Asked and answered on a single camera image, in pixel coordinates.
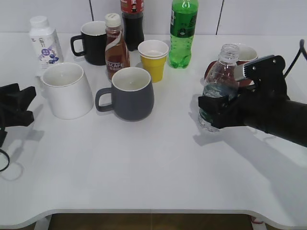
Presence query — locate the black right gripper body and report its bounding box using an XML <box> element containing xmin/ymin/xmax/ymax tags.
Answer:
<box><xmin>230</xmin><ymin>82</ymin><xmax>292</xmax><ymax>129</ymax></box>

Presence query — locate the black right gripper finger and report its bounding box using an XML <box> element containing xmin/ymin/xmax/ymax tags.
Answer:
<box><xmin>198</xmin><ymin>95</ymin><xmax>229</xmax><ymax>113</ymax></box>
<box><xmin>211</xmin><ymin>113</ymin><xmax>242</xmax><ymax>129</ymax></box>

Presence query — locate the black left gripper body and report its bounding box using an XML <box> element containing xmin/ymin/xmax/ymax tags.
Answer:
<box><xmin>0</xmin><ymin>91</ymin><xmax>14</xmax><ymax>144</ymax></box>

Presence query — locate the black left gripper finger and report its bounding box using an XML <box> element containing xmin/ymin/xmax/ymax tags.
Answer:
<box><xmin>7</xmin><ymin>111</ymin><xmax>34</xmax><ymax>126</ymax></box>
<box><xmin>0</xmin><ymin>83</ymin><xmax>36</xmax><ymax>113</ymax></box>

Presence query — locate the clear water bottle green label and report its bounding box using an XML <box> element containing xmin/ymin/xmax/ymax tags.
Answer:
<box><xmin>197</xmin><ymin>44</ymin><xmax>240</xmax><ymax>133</ymax></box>

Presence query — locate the large white ceramic mug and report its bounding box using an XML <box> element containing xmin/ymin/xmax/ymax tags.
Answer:
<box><xmin>37</xmin><ymin>62</ymin><xmax>94</xmax><ymax>120</ymax></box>

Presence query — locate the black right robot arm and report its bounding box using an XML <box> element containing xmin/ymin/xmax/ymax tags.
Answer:
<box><xmin>198</xmin><ymin>85</ymin><xmax>307</xmax><ymax>147</ymax></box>

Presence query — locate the grey ceramic mug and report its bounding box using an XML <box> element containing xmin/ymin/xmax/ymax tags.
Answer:
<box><xmin>95</xmin><ymin>67</ymin><xmax>154</xmax><ymax>121</ymax></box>

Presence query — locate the black ceramic mug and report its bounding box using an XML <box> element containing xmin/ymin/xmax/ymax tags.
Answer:
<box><xmin>70</xmin><ymin>21</ymin><xmax>107</xmax><ymax>66</ymax></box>

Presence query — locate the white milk carton bottle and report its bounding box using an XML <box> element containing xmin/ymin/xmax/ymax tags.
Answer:
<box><xmin>29</xmin><ymin>16</ymin><xmax>64</xmax><ymax>69</ymax></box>

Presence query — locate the yellow paper cup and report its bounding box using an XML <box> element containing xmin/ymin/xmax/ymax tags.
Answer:
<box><xmin>138</xmin><ymin>40</ymin><xmax>169</xmax><ymax>83</ymax></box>

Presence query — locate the green soda bottle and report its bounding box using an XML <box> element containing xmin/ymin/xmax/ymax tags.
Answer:
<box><xmin>169</xmin><ymin>0</ymin><xmax>199</xmax><ymax>69</ymax></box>

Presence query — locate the brown Nescafe coffee bottle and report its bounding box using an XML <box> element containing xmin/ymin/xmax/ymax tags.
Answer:
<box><xmin>105</xmin><ymin>13</ymin><xmax>130</xmax><ymax>81</ymax></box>

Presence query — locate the white table leg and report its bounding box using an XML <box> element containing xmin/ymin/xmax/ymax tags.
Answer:
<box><xmin>34</xmin><ymin>211</ymin><xmax>52</xmax><ymax>230</ymax></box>

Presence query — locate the dark cola bottle red label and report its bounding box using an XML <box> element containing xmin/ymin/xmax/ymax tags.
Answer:
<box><xmin>120</xmin><ymin>0</ymin><xmax>144</xmax><ymax>51</ymax></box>

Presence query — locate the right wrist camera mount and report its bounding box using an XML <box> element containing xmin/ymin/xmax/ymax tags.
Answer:
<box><xmin>234</xmin><ymin>55</ymin><xmax>285</xmax><ymax>83</ymax></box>

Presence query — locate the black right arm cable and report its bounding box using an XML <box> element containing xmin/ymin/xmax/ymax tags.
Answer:
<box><xmin>283</xmin><ymin>38</ymin><xmax>307</xmax><ymax>78</ymax></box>

